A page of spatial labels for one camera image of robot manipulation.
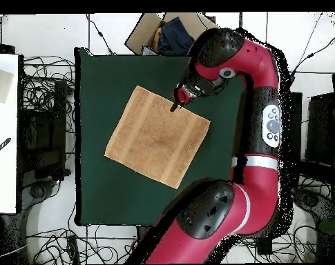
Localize white desk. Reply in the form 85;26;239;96
0;53;19;214

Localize black cable with adapter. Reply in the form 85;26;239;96
289;30;335;84

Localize beige box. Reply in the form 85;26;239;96
0;66;14;104

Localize black cable tangle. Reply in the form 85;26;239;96
291;173;334;263
26;226;137;264
20;55;77;133
227;234;260;263

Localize black striped tool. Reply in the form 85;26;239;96
0;137;12;159

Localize orange cloth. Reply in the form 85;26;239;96
151;27;163;52

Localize brown cardboard box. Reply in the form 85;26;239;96
124;12;221;56

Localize black stand base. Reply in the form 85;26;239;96
20;179;60;216
292;187;335;224

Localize black stand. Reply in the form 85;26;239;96
19;79;71;188
289;91;335;190

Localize dark blue jeans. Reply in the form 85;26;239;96
157;16;197;56

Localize tan terry towel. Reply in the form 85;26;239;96
104;85;211;190

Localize dark green table cloth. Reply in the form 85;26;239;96
74;47;274;227

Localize thin black cable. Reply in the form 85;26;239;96
86;13;117;55

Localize black power strip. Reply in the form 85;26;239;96
67;234;80;264

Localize black power box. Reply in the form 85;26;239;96
256;235;273;255

